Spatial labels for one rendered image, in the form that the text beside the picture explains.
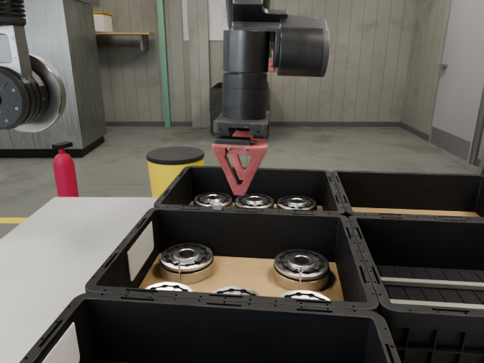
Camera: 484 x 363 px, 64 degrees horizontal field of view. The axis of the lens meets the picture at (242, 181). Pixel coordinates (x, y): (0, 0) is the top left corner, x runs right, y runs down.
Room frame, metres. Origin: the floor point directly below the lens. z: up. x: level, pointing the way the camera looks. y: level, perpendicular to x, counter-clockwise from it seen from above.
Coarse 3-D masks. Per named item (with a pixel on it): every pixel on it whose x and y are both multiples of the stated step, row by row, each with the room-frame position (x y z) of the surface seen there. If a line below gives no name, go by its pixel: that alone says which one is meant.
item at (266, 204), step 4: (240, 196) 0.98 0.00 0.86; (244, 196) 0.98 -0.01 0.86; (264, 196) 0.99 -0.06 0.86; (268, 196) 0.98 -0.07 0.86; (236, 200) 0.95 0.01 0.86; (240, 200) 0.96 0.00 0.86; (244, 200) 0.95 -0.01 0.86; (264, 200) 0.95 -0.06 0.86; (268, 200) 0.96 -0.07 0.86; (272, 200) 0.95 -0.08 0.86; (236, 204) 0.93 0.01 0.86; (240, 204) 0.92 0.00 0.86; (244, 204) 0.93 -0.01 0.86; (248, 204) 0.92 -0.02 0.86; (252, 204) 0.93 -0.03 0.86; (256, 204) 0.92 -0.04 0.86; (260, 204) 0.92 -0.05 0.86; (264, 204) 0.93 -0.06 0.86; (268, 204) 0.92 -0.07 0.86; (272, 204) 0.93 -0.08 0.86
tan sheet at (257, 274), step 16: (160, 256) 0.71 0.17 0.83; (224, 256) 0.71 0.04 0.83; (160, 272) 0.65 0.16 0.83; (224, 272) 0.65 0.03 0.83; (240, 272) 0.65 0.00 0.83; (256, 272) 0.65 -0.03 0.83; (272, 272) 0.65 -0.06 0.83; (336, 272) 0.65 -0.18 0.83; (144, 288) 0.60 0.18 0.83; (192, 288) 0.60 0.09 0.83; (208, 288) 0.60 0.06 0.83; (256, 288) 0.60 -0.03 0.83; (272, 288) 0.60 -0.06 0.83; (336, 288) 0.60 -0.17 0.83
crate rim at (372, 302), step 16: (160, 208) 0.74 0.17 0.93; (176, 208) 0.74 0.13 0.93; (192, 208) 0.74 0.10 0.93; (144, 224) 0.66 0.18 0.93; (128, 240) 0.60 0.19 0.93; (352, 240) 0.60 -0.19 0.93; (112, 256) 0.54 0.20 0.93; (352, 256) 0.54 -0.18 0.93; (96, 272) 0.49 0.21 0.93; (96, 288) 0.46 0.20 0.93; (112, 288) 0.46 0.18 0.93; (128, 288) 0.46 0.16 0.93; (368, 288) 0.46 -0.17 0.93; (288, 304) 0.42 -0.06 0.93; (304, 304) 0.42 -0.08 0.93; (320, 304) 0.42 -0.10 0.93; (336, 304) 0.42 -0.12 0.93; (352, 304) 0.42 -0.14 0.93; (368, 304) 0.42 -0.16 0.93
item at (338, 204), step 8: (184, 168) 1.02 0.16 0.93; (192, 168) 1.03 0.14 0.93; (200, 168) 1.03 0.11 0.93; (208, 168) 1.02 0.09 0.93; (216, 168) 1.02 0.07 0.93; (232, 168) 1.02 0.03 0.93; (264, 168) 1.02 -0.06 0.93; (272, 168) 1.02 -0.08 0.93; (176, 176) 0.94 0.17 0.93; (328, 176) 0.95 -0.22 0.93; (176, 184) 0.89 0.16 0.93; (328, 184) 0.90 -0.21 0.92; (168, 192) 0.83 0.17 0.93; (336, 192) 0.83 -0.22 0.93; (160, 200) 0.78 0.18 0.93; (336, 200) 0.81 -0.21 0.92; (208, 208) 0.74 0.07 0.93; (224, 208) 0.74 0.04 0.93; (232, 208) 0.74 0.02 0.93; (240, 208) 0.74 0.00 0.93; (248, 208) 0.74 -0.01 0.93; (256, 208) 0.74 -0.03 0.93; (264, 208) 0.74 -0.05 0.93; (272, 208) 0.74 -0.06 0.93; (336, 208) 0.74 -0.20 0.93
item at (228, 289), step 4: (220, 288) 0.55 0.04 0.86; (224, 288) 0.55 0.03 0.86; (228, 288) 0.55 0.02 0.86; (232, 288) 0.55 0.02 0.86; (236, 288) 0.55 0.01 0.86; (240, 288) 0.55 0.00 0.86; (244, 288) 0.55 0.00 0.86; (212, 292) 0.54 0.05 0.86; (216, 292) 0.54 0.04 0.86; (220, 292) 0.55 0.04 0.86; (224, 292) 0.54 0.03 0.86; (228, 292) 0.54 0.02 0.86; (232, 292) 0.54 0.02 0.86; (236, 292) 0.54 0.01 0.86; (240, 292) 0.54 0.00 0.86; (244, 292) 0.55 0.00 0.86; (248, 292) 0.54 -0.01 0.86; (252, 292) 0.54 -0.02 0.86; (256, 292) 0.54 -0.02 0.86
